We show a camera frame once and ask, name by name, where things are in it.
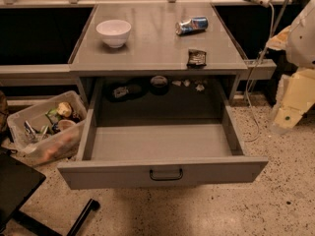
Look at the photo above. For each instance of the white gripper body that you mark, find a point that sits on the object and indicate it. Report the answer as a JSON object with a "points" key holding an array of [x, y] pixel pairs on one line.
{"points": [[302, 40]]}

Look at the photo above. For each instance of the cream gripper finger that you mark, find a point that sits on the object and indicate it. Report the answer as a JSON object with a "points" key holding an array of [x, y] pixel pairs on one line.
{"points": [[284, 120]]}

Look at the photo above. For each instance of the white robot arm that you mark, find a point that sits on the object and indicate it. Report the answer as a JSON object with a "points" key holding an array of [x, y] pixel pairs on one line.
{"points": [[298, 40]]}

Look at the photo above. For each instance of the grey open top drawer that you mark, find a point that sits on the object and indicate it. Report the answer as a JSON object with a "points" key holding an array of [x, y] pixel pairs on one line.
{"points": [[183, 129]]}

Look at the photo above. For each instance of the crushed blue soda can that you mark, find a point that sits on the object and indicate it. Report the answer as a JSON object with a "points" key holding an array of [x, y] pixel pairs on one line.
{"points": [[192, 25]]}

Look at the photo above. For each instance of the black round object under desk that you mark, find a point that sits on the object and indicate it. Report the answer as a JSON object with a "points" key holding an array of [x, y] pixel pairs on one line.
{"points": [[159, 85]]}

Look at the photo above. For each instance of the grey metal cabinet desk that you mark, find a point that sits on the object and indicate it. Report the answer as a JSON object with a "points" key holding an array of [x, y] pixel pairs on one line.
{"points": [[153, 47]]}

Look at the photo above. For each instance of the white ceramic bowl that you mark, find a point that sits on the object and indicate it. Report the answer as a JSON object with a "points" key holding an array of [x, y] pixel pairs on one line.
{"points": [[114, 33]]}

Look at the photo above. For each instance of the clear plastic storage bin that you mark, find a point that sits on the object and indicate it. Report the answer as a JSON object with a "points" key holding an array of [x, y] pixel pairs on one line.
{"points": [[40, 132]]}

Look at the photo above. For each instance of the black chair base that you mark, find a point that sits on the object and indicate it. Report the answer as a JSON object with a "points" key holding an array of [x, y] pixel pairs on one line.
{"points": [[18, 182]]}

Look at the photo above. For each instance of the black drawer handle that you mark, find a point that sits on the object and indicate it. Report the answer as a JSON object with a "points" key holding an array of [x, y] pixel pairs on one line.
{"points": [[166, 176]]}

